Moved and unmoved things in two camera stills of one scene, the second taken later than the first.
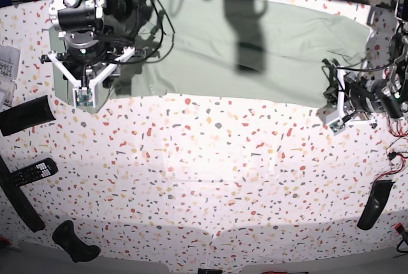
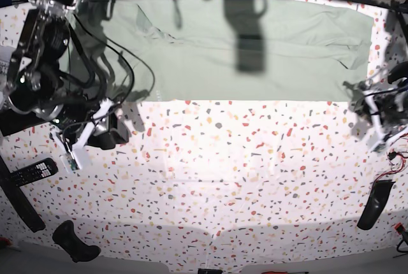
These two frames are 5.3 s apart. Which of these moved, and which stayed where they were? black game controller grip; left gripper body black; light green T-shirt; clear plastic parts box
Moved: left gripper body black
Stayed: black game controller grip; light green T-shirt; clear plastic parts box
